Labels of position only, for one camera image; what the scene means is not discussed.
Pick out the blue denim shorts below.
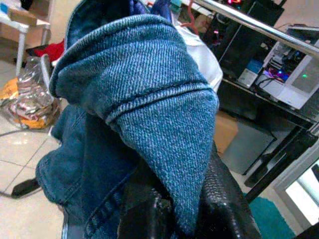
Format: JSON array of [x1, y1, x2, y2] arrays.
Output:
[[35, 0, 220, 239]]

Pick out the teal floor mat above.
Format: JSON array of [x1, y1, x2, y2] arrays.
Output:
[[245, 196, 296, 239]]

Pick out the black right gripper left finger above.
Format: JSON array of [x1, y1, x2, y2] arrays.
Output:
[[116, 159, 176, 239]]

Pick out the pink plastic hanger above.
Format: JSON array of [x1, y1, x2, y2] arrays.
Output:
[[179, 0, 200, 35]]

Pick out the clear plastic bag of clothes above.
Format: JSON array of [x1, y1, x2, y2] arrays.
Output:
[[0, 54, 62, 130]]

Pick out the plain cardboard box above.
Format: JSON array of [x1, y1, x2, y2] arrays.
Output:
[[213, 111, 239, 154]]

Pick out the plain white shirt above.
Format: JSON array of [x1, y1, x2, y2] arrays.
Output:
[[171, 21, 223, 93]]

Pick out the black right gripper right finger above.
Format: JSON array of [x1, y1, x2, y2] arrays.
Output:
[[198, 140, 263, 239]]

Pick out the chrome and black clothes rack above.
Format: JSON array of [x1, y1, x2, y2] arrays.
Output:
[[193, 0, 319, 58]]

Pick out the white side table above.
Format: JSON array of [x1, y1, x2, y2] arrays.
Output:
[[0, 9, 52, 77]]

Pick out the red cloth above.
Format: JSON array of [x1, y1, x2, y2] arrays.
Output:
[[33, 40, 66, 63]]

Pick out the white computer case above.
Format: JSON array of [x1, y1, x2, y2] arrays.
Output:
[[238, 41, 319, 110]]

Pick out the blue plastic hanger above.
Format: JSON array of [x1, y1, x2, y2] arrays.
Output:
[[129, 0, 173, 22]]

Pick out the black desk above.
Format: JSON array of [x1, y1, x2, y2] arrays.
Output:
[[199, 9, 319, 202]]

